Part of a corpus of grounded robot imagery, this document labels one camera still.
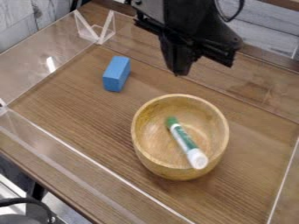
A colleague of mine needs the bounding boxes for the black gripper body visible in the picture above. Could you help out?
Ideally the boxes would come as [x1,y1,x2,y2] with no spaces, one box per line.
[129,0,244,67]

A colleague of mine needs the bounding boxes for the clear acrylic tray wall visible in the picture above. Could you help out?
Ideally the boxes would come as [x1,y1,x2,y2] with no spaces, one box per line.
[0,4,299,224]

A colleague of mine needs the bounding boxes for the light wooden bowl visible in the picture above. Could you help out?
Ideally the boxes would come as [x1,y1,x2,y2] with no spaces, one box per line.
[130,94,229,181]

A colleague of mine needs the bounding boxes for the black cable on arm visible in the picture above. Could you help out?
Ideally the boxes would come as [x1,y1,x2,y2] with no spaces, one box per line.
[213,0,247,23]

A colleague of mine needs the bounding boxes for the black equipment with cable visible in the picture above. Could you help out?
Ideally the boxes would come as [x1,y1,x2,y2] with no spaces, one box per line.
[0,198,68,224]

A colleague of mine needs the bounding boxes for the green expo marker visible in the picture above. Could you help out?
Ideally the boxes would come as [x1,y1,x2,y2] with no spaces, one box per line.
[165,116,209,170]

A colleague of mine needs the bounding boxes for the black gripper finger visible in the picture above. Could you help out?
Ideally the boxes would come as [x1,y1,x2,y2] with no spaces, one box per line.
[158,33,201,76]

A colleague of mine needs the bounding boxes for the blue rectangular block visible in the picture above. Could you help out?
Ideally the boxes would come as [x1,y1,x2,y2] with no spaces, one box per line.
[102,56,130,92]

